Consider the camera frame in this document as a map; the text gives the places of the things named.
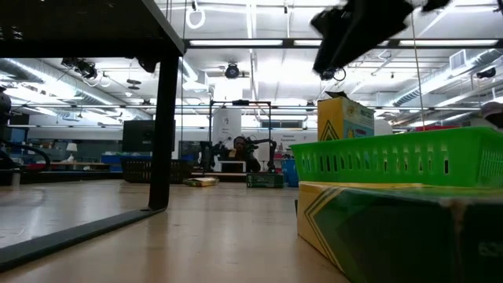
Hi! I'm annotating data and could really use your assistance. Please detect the black monitor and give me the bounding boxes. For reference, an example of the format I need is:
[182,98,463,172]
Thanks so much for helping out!
[121,119,177,153]

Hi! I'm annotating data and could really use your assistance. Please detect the black aluminium table frame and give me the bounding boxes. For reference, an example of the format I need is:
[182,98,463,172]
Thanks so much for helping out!
[0,168,248,185]

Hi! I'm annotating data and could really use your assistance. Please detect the background robot workstation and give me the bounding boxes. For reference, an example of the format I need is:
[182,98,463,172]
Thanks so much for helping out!
[198,100,278,174]

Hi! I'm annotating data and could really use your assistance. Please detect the black perforated metal riser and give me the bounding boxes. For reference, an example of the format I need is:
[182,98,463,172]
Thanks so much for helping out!
[0,0,185,273]

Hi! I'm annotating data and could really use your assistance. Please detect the large yellow crayon box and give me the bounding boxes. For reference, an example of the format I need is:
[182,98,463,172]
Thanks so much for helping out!
[295,180,503,283]

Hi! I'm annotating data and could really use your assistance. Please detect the blue background bin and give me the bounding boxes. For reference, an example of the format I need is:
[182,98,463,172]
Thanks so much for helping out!
[100,153,123,172]

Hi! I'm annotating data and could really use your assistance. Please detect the black mounted camera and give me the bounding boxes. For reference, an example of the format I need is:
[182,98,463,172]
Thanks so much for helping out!
[61,57,99,82]

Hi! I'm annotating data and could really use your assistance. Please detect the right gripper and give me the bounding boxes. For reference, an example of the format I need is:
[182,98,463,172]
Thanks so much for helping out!
[309,0,453,76]

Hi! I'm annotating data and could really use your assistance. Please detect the green plastic basket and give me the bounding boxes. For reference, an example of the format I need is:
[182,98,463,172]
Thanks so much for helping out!
[289,126,503,189]

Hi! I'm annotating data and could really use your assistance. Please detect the black overhead rig bar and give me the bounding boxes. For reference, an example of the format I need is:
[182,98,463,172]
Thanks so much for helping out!
[183,38,503,50]

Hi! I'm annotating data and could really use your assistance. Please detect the green crayon box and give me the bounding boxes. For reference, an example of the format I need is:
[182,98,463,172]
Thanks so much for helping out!
[316,91,376,142]
[245,172,285,189]

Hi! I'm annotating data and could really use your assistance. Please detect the blue plastic basket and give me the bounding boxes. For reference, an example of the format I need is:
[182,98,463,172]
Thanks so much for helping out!
[280,157,300,188]

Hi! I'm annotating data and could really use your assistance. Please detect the black overhead camera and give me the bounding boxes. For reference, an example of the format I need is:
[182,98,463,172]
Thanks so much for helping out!
[224,62,241,80]

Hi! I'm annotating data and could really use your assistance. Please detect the white hanging ring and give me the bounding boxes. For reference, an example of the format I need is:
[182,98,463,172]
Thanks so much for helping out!
[185,6,207,31]

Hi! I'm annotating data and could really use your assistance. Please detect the red bin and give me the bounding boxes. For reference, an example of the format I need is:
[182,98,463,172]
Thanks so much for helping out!
[414,124,461,133]

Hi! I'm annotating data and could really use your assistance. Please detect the person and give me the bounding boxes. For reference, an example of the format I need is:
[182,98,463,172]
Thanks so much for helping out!
[226,135,263,174]
[479,101,503,130]

